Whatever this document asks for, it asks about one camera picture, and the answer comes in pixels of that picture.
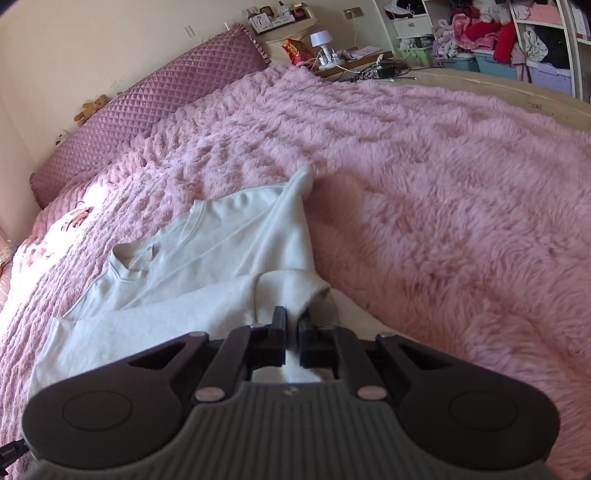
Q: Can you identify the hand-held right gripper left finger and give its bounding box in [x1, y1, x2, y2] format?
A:
[126, 305, 288, 407]

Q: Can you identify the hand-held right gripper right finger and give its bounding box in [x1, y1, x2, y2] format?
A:
[295, 308, 456, 407]

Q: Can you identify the white printed t-shirt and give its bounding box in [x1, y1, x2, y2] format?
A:
[28, 165, 345, 402]

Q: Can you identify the pile of pink clothes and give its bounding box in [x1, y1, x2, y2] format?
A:
[431, 0, 518, 61]

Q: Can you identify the dark clothes heap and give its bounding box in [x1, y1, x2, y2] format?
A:
[383, 0, 428, 21]

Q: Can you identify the pink fluffy blanket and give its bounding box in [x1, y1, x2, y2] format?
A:
[152, 65, 591, 480]

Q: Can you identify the purple quilted headboard cushion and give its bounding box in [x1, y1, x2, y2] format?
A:
[30, 25, 271, 208]

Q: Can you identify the wooden bedside table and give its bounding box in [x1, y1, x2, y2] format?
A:
[318, 46, 416, 81]

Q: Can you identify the white power strip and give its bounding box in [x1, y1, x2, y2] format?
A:
[318, 51, 352, 68]

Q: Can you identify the red snack bag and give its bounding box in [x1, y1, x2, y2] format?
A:
[281, 39, 315, 65]

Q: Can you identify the brown teddy bear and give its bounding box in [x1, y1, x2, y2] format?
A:
[74, 95, 112, 125]

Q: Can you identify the pink and white book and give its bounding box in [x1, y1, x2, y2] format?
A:
[346, 45, 384, 60]

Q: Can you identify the white table lamp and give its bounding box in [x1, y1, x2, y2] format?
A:
[308, 30, 334, 63]

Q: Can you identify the green storage bin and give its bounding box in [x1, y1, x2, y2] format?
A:
[399, 44, 437, 68]

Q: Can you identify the beige headboard shelf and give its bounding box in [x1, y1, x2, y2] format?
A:
[245, 2, 321, 38]

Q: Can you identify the teal storage bin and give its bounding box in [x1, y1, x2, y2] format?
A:
[436, 51, 478, 72]
[475, 48, 518, 79]

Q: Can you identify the beige mattress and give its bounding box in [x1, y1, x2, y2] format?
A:
[402, 67, 591, 134]

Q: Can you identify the white storage basket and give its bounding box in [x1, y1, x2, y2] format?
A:
[392, 14, 435, 40]

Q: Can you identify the purple storage bin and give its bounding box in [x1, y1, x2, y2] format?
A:
[526, 62, 575, 97]

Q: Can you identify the red garment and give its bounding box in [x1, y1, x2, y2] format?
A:
[462, 18, 517, 63]

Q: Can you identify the white shelf unit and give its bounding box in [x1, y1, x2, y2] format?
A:
[508, 0, 591, 100]

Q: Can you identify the tangle of black cables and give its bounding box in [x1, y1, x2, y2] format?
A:
[355, 58, 411, 81]

